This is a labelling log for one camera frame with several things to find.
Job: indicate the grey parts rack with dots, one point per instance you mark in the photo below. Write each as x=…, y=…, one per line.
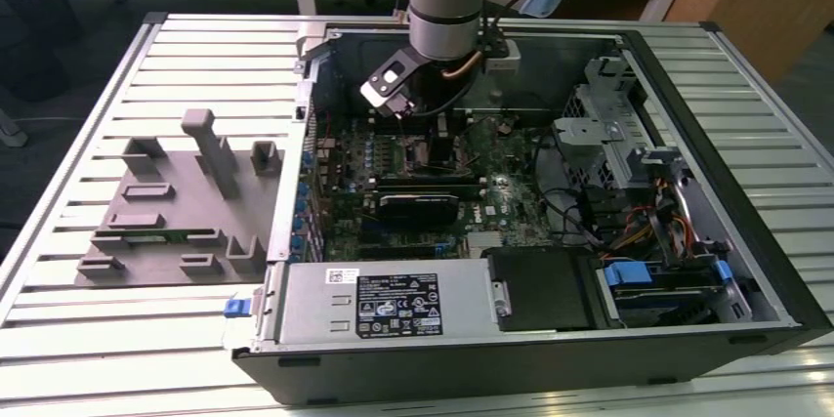
x=189, y=214

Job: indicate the metal locking lever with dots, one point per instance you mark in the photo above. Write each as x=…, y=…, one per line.
x=402, y=129

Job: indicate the blue case latch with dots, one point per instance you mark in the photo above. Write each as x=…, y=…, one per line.
x=237, y=308

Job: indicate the blue card retention clip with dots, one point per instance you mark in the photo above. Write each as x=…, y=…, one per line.
x=304, y=191
x=305, y=159
x=300, y=225
x=297, y=244

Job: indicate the green motherboard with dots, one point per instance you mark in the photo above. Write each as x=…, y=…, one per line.
x=516, y=202

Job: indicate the white furniture leg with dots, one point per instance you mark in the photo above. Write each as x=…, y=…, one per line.
x=14, y=129

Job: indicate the silver power supply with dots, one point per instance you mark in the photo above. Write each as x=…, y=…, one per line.
x=313, y=304

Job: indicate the CPU with silver top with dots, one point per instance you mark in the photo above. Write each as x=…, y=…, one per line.
x=442, y=167

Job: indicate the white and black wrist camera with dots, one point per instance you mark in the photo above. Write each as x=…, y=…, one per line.
x=392, y=80

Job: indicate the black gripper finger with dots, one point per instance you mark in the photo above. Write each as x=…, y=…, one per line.
x=444, y=143

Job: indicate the dark chair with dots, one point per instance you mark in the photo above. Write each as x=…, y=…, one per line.
x=33, y=46

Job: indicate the round coin battery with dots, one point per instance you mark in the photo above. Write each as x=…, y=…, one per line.
x=506, y=125

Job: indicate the CPU socket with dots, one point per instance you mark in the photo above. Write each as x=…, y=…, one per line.
x=417, y=158

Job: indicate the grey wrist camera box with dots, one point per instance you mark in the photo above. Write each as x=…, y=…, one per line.
x=505, y=60

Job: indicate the black open PC case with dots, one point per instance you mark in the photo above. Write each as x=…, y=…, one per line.
x=457, y=378

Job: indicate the wooden cabinet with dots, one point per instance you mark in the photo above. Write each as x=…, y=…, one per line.
x=769, y=7

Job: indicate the blue drive clip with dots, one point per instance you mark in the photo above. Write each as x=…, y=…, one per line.
x=721, y=273

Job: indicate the black plastic cover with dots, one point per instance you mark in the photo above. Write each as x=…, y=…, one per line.
x=548, y=290

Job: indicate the metal drive cage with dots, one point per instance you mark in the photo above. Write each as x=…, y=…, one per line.
x=584, y=131

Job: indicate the blue disk carrier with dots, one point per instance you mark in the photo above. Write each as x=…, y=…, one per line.
x=626, y=274

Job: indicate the green RAM stick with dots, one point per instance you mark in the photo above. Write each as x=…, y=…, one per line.
x=157, y=239

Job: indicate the black graphics card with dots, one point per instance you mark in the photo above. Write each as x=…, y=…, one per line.
x=417, y=209

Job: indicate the silver chipset heatsink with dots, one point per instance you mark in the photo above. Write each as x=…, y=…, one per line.
x=488, y=241

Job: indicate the black expansion slot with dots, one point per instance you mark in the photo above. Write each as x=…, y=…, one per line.
x=392, y=253

